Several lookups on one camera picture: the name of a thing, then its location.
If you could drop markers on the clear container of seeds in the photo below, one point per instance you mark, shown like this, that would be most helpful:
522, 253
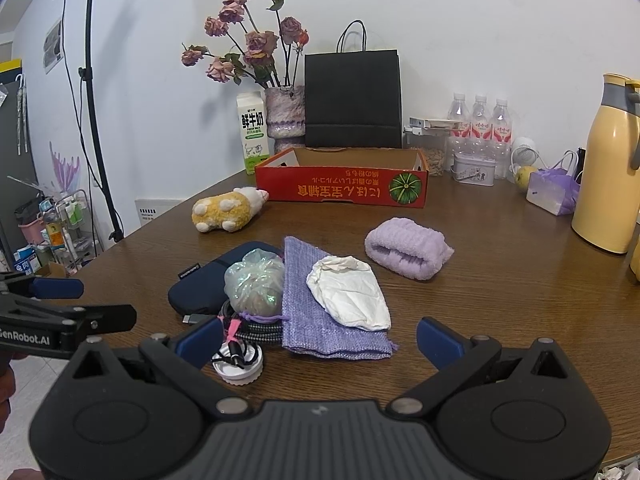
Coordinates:
435, 160

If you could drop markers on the purple fuzzy vase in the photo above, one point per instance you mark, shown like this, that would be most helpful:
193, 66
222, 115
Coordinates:
285, 115

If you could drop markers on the green-yellow apple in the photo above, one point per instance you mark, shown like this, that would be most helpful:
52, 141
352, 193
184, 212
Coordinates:
525, 177

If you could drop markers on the black lamp stand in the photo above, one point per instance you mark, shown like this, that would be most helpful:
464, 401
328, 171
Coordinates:
92, 60

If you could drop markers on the purple flower wall decal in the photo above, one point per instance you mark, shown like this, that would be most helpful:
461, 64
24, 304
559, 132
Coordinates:
65, 167

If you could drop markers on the dark grey cabinet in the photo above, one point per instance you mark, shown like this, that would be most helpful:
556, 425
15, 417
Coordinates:
7, 130

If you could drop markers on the small flat white box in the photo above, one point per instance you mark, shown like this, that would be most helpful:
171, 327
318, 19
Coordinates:
435, 123

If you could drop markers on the yellow and white plush toy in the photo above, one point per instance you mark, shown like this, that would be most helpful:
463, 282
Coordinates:
220, 210

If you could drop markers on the red cardboard box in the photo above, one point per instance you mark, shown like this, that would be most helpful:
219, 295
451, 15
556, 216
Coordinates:
340, 187

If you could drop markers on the white milk carton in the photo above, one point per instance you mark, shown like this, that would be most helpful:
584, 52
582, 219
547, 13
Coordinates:
252, 130

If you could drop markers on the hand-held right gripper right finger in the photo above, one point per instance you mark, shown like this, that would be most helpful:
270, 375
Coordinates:
437, 342

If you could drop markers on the navy zip pouch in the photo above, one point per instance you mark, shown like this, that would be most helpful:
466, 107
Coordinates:
200, 280

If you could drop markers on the metal storage cart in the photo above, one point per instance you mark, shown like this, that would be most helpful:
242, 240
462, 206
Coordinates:
75, 240

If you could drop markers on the purple plastic bag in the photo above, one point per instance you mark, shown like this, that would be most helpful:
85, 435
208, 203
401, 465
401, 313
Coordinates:
555, 192

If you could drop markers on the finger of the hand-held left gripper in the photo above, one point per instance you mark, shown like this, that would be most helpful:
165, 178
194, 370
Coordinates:
55, 288
105, 317

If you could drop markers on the small white fan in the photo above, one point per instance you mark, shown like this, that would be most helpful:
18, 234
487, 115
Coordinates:
525, 150

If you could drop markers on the dried pink roses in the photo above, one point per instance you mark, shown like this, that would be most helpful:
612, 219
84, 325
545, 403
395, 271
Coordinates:
260, 45

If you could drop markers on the person's left hand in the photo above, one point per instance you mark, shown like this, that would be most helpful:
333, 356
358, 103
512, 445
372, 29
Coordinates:
4, 385

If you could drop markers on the pink basket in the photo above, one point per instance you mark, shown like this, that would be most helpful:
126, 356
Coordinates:
31, 230

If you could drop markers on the yellow thermos jug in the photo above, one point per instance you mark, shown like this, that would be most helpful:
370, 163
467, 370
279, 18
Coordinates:
605, 170

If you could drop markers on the white round lid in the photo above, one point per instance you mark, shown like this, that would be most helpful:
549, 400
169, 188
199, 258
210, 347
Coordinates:
245, 375

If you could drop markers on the white wall socket panel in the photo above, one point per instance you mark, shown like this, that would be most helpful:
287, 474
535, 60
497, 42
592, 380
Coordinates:
155, 210

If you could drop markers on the white cloth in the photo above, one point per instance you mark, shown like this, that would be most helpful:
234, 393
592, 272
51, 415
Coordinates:
350, 295

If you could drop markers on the purple fluffy towel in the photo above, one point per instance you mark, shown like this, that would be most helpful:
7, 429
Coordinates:
405, 247

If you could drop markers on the iridescent plastic bag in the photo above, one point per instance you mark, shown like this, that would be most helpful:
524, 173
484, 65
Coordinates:
252, 285

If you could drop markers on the purple woven pouch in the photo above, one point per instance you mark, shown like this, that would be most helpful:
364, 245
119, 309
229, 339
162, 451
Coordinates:
305, 320

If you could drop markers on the wall poster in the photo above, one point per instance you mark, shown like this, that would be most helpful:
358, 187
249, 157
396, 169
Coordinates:
52, 45

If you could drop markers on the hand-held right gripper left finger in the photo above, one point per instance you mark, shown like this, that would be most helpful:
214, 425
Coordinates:
200, 341

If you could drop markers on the white tin box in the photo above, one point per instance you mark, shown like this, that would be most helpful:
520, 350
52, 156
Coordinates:
472, 167

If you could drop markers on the black paper bag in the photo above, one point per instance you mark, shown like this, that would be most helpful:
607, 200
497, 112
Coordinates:
350, 100

